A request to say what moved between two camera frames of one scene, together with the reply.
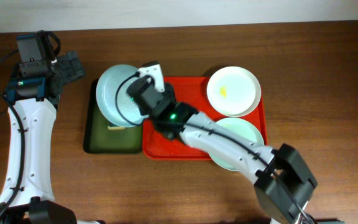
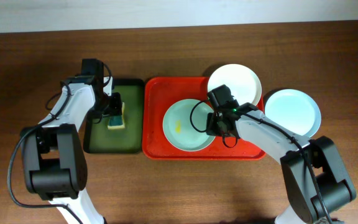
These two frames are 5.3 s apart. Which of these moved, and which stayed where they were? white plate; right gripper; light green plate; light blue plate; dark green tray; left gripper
Moved: left gripper; right gripper; light blue plate; light green plate
Stayed: white plate; dark green tray
